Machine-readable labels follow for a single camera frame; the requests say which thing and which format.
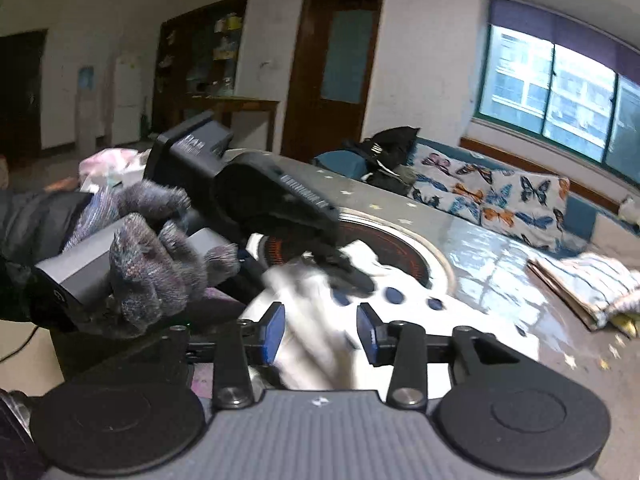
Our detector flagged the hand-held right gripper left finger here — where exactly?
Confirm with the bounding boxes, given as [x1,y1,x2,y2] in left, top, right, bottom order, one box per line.
[165,302,287,409]

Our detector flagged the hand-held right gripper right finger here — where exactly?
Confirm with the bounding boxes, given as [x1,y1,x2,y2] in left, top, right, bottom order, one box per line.
[356,304,526,409]

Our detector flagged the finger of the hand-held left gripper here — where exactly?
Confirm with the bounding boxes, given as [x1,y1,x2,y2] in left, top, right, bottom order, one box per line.
[300,237,377,297]

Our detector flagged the white polka dot pants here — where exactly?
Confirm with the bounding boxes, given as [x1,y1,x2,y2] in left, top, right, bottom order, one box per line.
[240,240,541,391]

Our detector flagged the person's left forearm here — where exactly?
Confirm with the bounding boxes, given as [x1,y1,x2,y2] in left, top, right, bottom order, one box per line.
[0,187,96,323]

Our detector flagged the dark clothes pile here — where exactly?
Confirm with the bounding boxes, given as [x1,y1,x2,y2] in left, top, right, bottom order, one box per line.
[365,162,418,196]

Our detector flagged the person's left hand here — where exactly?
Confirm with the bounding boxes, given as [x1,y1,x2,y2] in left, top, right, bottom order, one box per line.
[60,180,241,339]

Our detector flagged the round built-in induction cooktop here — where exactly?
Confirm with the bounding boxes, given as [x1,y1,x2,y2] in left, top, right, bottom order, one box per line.
[245,212,456,306]

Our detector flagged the wooden desk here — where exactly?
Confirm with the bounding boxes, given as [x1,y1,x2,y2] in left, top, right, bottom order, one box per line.
[182,95,281,153]

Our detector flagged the brown wooden door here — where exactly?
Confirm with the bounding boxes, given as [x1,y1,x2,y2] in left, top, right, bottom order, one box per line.
[280,0,388,163]

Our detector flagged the black bag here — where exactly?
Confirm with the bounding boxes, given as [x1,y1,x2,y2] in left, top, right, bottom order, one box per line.
[362,126,421,171]

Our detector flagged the butterfly print cushion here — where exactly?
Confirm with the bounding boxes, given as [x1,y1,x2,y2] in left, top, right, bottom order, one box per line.
[480,170,571,253]
[407,142,521,226]

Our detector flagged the wooden display cabinet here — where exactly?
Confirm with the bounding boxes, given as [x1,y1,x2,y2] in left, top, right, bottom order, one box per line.
[152,0,251,136]

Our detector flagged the pink white cloth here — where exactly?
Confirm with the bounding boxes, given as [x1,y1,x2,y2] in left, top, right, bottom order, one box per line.
[80,147,148,193]

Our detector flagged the white refrigerator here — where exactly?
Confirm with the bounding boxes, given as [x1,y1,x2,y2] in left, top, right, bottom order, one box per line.
[111,50,143,148]

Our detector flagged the folded striped cloth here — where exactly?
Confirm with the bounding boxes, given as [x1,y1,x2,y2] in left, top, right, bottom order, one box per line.
[527,252,640,331]

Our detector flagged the blue sofa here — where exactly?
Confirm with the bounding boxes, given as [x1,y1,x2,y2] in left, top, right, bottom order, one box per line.
[312,137,640,261]

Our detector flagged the dark doorway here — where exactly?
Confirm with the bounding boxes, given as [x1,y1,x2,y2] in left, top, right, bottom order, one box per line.
[0,30,48,168]

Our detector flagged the green framed window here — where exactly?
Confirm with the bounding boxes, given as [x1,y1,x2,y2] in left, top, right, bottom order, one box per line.
[472,0,640,186]

